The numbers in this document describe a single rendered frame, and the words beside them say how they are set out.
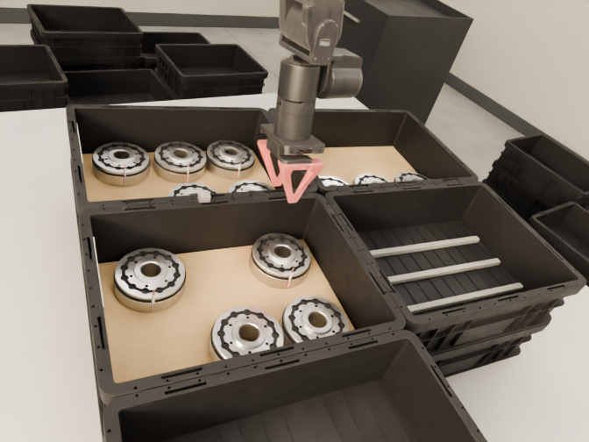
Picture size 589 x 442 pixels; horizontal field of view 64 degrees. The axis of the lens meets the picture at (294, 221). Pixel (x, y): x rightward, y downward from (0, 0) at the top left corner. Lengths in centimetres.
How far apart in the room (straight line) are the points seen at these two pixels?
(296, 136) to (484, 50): 374
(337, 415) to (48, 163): 86
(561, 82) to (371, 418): 355
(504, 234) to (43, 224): 93
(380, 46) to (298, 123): 160
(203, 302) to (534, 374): 68
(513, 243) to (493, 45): 338
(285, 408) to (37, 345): 42
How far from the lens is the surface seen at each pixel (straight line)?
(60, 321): 89
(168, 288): 72
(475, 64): 441
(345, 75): 72
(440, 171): 116
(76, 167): 82
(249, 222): 80
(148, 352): 69
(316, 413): 68
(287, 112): 68
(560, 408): 108
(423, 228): 104
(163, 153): 98
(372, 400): 72
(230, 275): 79
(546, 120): 410
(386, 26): 223
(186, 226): 77
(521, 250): 103
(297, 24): 65
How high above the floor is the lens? 141
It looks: 39 degrees down
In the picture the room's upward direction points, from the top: 17 degrees clockwise
